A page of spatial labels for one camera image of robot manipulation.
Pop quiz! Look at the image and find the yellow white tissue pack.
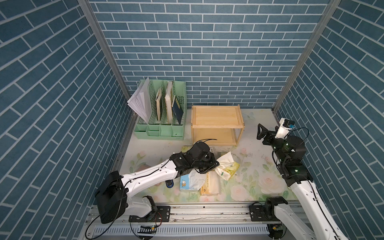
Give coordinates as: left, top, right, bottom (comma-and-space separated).
218, 152, 236, 160
215, 158, 240, 181

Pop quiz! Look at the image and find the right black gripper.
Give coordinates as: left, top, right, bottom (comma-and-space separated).
256, 123, 289, 166

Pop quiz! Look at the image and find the orange beige tissue pack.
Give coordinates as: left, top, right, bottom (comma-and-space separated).
200, 171, 221, 196

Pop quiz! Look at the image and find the dark blue book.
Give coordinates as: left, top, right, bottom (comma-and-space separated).
172, 96, 184, 125

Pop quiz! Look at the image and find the green circuit board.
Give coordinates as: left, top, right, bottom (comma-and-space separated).
137, 226, 157, 235

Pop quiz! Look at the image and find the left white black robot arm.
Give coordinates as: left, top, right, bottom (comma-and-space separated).
95, 141, 220, 224

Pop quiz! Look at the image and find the white paper stack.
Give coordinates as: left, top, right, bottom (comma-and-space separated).
128, 78, 152, 124

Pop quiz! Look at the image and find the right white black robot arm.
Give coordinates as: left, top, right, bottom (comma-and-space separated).
257, 118, 347, 240

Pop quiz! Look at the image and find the floral table mat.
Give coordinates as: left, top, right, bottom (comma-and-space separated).
120, 109, 297, 203

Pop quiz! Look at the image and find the yellow floral tissue pack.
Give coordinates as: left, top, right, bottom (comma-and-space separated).
181, 145, 193, 153

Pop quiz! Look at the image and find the wooden two-tier shelf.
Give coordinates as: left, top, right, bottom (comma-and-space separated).
191, 106, 245, 146

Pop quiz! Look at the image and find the thin beige book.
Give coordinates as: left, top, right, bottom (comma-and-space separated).
156, 88, 163, 122

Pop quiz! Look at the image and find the blue cartoon tissue pack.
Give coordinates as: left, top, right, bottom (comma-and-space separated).
180, 170, 207, 191

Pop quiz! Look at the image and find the white yellow book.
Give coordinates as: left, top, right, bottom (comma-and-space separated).
165, 81, 173, 125

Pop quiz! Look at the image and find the blue stapler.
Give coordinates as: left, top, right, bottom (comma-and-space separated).
166, 180, 174, 189

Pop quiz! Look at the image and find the green plastic file organizer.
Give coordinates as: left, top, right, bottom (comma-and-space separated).
134, 79, 187, 141

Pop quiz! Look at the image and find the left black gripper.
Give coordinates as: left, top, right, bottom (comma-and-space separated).
190, 152, 221, 174

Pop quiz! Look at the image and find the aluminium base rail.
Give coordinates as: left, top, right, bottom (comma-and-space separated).
78, 202, 343, 240

